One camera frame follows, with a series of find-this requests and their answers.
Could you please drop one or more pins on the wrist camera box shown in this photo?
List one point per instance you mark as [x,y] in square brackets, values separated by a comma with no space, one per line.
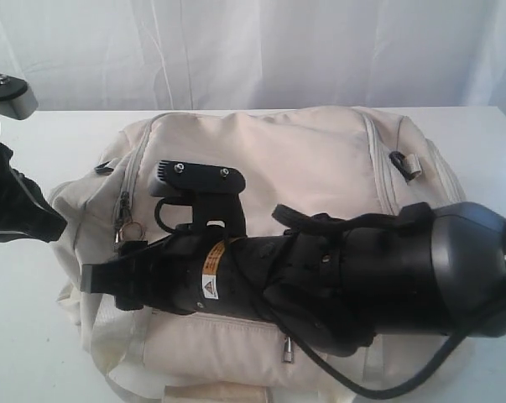
[171,177]
[17,99]

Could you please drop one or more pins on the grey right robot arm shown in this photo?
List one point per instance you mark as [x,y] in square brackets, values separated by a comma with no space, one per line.
[422,271]

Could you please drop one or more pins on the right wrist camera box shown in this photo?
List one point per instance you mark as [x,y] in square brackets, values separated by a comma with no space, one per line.
[171,177]

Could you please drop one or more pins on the cream fabric duffel bag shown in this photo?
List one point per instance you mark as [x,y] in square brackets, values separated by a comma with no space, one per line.
[345,161]

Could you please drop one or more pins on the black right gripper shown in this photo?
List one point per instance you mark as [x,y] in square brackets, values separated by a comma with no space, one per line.
[293,280]

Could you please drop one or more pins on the white backdrop curtain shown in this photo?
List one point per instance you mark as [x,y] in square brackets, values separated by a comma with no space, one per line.
[112,55]

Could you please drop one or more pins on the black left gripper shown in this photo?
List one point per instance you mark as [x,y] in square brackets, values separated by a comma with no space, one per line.
[20,215]

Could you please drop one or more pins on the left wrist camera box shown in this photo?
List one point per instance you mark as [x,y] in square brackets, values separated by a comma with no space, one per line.
[17,99]

